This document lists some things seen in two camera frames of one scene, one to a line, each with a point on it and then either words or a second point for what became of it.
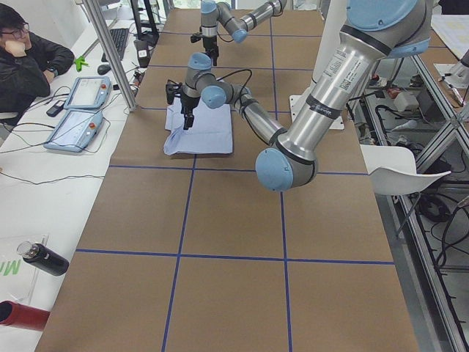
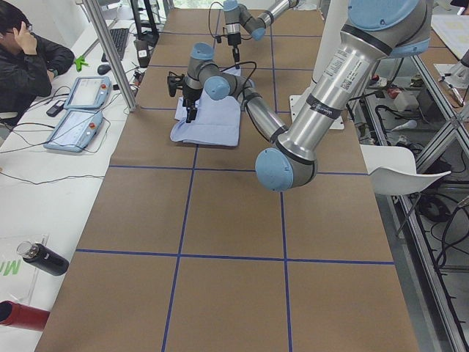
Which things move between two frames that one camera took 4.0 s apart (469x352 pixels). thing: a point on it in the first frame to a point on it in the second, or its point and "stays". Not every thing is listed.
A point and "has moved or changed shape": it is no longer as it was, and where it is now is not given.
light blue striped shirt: [211, 131] has moved or changed shape
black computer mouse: [103, 69] stays
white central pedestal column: [334, 21] stays
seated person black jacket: [28, 64] stays
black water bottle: [43, 258] stays
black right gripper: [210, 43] to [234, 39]
